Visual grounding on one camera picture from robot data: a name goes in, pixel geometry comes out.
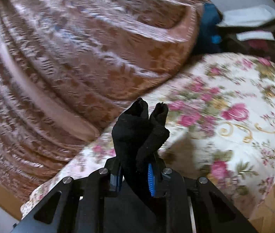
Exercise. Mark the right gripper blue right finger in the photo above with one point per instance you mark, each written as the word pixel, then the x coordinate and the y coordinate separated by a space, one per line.
pixel 156 182

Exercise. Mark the black embroidered pants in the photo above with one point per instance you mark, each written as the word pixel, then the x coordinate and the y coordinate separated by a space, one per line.
pixel 137 135

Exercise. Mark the floral bed sheet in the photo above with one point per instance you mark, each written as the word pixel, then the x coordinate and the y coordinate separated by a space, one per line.
pixel 221 121

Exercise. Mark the brown floral curtain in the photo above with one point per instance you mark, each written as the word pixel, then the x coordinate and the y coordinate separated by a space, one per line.
pixel 68 68

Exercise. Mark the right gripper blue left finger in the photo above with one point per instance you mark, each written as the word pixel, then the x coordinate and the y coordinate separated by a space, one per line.
pixel 114 167

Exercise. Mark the white papers pile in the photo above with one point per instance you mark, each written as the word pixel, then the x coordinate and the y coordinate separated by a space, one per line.
pixel 252 18

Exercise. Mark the wooden cabinet door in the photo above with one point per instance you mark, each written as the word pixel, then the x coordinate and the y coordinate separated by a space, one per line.
pixel 10 203

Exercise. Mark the blue bag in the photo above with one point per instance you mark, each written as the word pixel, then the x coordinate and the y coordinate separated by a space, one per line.
pixel 208 41

